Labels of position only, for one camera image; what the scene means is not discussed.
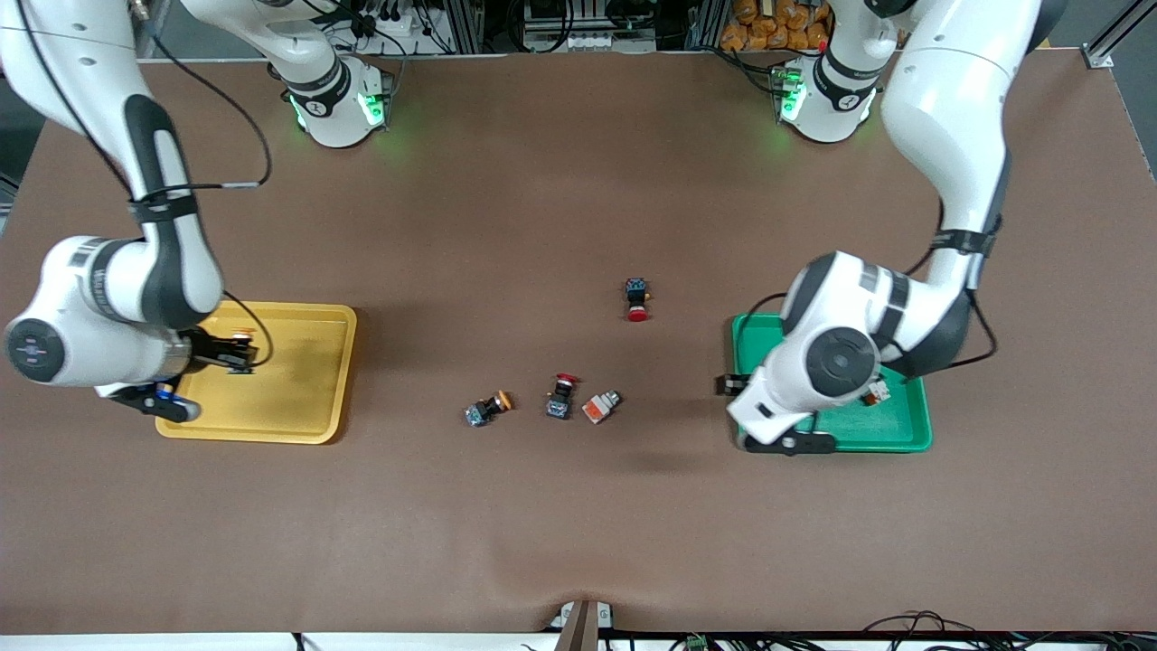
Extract yellow button blue housing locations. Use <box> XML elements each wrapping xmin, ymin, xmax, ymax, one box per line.
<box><xmin>464</xmin><ymin>389</ymin><xmax>514</xmax><ymax>429</ymax></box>

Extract yellow plastic tray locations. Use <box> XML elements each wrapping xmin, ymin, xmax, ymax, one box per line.
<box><xmin>154</xmin><ymin>301</ymin><xmax>360</xmax><ymax>446</ymax></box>

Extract green button orange housing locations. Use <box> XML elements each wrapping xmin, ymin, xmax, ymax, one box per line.
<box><xmin>580</xmin><ymin>389</ymin><xmax>623</xmax><ymax>426</ymax></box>

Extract green plastic tray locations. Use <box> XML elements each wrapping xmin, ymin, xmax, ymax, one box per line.
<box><xmin>730</xmin><ymin>312</ymin><xmax>934</xmax><ymax>455</ymax></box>

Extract bag of orange fruit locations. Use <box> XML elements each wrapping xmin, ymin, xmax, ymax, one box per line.
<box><xmin>719</xmin><ymin>0</ymin><xmax>832</xmax><ymax>52</ymax></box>

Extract white power strip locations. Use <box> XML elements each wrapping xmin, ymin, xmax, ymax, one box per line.
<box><xmin>541</xmin><ymin>31</ymin><xmax>626</xmax><ymax>52</ymax></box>

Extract black cable strap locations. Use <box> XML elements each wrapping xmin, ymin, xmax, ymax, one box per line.
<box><xmin>931</xmin><ymin>228</ymin><xmax>1002</xmax><ymax>257</ymax></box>
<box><xmin>127</xmin><ymin>192</ymin><xmax>202</xmax><ymax>225</ymax></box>

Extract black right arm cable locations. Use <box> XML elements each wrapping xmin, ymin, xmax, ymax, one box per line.
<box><xmin>9</xmin><ymin>0</ymin><xmax>277</xmax><ymax>372</ymax></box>

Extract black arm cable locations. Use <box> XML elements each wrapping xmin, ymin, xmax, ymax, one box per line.
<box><xmin>9</xmin><ymin>0</ymin><xmax>277</xmax><ymax>372</ymax></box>
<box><xmin>726</xmin><ymin>203</ymin><xmax>1000</xmax><ymax>381</ymax></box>

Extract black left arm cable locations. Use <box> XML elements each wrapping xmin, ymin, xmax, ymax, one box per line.
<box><xmin>726</xmin><ymin>203</ymin><xmax>1000</xmax><ymax>381</ymax></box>

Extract grey camera stand post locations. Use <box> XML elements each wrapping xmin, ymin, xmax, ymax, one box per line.
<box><xmin>559</xmin><ymin>599</ymin><xmax>613</xmax><ymax>651</ymax></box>

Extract black cable bundle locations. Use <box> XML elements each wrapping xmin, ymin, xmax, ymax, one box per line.
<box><xmin>312</xmin><ymin>0</ymin><xmax>471</xmax><ymax>57</ymax></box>
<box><xmin>669</xmin><ymin>610</ymin><xmax>1157</xmax><ymax>651</ymax></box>

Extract aluminium frame profile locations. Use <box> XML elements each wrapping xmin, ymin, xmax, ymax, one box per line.
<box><xmin>1080</xmin><ymin>0</ymin><xmax>1157</xmax><ymax>70</ymax></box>

